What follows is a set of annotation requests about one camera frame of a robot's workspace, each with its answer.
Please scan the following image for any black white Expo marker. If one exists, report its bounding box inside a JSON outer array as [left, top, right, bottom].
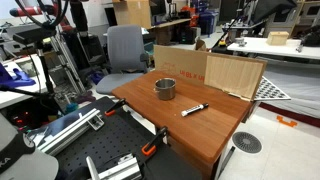
[[180, 102, 210, 118]]

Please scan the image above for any small stainless steel pot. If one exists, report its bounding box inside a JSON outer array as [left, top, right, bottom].
[[153, 77, 177, 101]]

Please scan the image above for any brown printed cardboard sheet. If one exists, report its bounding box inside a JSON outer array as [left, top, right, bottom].
[[153, 44, 268, 103]]

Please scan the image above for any black orange bar clamp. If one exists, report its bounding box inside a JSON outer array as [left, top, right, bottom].
[[141, 126, 169, 157], [104, 98, 127, 117]]

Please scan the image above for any grey office chair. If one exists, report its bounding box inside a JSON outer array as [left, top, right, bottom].
[[95, 24, 150, 96]]

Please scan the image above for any small open cardboard box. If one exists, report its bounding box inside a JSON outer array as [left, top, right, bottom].
[[194, 38, 208, 52]]

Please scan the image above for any black perforated breadboard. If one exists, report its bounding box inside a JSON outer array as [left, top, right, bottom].
[[26, 96, 203, 180]]

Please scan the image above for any light plywood panel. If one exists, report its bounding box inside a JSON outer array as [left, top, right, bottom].
[[203, 53, 264, 100]]

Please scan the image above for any large upright cardboard box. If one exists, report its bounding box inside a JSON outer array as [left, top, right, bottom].
[[112, 0, 153, 30]]

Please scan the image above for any blue storage crate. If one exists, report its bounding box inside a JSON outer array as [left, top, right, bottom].
[[199, 11, 220, 36]]

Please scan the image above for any teal cup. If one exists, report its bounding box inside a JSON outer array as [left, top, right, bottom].
[[65, 94, 80, 115]]

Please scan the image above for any round floor drain grate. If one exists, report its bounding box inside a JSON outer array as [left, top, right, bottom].
[[232, 131, 263, 154]]

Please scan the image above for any dotted calibration board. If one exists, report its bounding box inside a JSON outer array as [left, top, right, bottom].
[[253, 75, 292, 102]]

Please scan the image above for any white work table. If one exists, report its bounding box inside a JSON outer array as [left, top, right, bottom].
[[227, 36, 320, 61]]

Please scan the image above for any small wooden box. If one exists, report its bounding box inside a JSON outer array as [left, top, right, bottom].
[[266, 30, 290, 47]]

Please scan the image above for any grey fabric cover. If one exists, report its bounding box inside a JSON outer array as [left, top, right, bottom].
[[259, 57, 320, 120]]

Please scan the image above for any black softbox light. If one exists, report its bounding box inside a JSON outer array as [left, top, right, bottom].
[[251, 0, 298, 24]]

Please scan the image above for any beige cabinet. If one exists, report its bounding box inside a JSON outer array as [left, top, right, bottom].
[[263, 3, 303, 37]]

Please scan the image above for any blue plastic object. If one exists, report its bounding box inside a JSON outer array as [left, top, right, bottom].
[[0, 63, 37, 89]]

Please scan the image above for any aluminium extrusion rail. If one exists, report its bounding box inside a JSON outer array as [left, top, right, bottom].
[[85, 153, 143, 180], [28, 108, 105, 157]]

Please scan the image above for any aluminium ladder frame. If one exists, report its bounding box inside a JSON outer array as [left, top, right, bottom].
[[49, 33, 88, 96]]

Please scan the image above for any metal table frame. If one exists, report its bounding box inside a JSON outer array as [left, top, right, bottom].
[[218, 145, 236, 178]]

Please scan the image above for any orange floor bracket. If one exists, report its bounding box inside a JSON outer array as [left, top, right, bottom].
[[276, 115, 298, 128]]

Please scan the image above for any black camera on stand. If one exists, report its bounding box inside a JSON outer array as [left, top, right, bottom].
[[12, 24, 58, 101]]

